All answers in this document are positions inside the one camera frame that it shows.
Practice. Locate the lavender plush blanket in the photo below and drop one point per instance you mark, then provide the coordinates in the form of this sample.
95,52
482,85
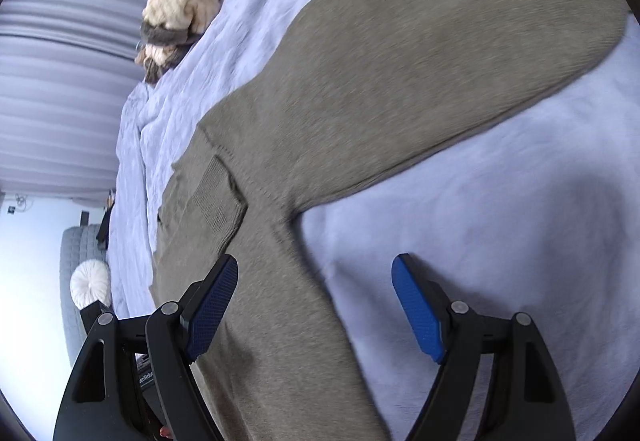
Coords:
500,221

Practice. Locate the taupe knit sweater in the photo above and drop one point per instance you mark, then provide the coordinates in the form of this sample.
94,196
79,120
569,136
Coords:
400,86

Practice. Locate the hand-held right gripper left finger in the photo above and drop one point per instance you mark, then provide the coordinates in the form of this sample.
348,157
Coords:
212,303

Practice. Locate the white curtain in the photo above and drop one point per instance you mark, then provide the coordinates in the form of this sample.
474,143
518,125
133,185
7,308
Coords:
50,71

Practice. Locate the dark object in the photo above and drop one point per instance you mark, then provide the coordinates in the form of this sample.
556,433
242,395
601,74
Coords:
105,226

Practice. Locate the white round pillow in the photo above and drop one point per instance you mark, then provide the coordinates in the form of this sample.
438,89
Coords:
90,283

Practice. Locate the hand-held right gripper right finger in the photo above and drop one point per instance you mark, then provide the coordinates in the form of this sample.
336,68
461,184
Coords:
417,306

